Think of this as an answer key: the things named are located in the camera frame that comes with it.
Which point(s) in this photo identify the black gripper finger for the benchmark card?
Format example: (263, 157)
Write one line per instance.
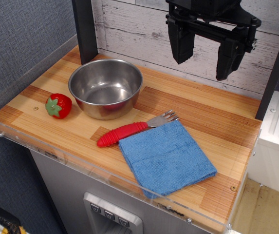
(181, 40)
(230, 55)

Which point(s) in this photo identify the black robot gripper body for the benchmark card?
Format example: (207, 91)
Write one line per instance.
(199, 13)

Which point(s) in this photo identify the blue cloth napkin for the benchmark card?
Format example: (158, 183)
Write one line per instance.
(165, 159)

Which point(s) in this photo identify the stainless steel bowl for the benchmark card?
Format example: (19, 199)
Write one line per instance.
(106, 89)

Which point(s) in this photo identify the white ribbed appliance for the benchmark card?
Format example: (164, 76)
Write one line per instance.
(263, 166)

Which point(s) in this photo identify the red plastic strawberry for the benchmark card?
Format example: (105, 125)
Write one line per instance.
(58, 105)

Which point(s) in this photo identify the clear acrylic table guard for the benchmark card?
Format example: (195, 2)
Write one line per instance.
(219, 115)

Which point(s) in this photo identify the grey cabinet with dispenser panel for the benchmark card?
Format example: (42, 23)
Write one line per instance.
(86, 203)

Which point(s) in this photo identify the black yellow object corner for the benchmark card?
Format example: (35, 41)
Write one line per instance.
(0, 220)

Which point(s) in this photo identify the black right vertical post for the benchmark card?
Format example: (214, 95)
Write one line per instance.
(269, 90)

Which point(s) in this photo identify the black vertical post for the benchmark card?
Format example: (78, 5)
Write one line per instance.
(269, 90)
(85, 29)

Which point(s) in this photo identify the black left vertical post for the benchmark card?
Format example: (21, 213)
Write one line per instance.
(85, 29)

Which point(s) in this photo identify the red handled metal fork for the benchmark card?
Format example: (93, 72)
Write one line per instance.
(113, 136)

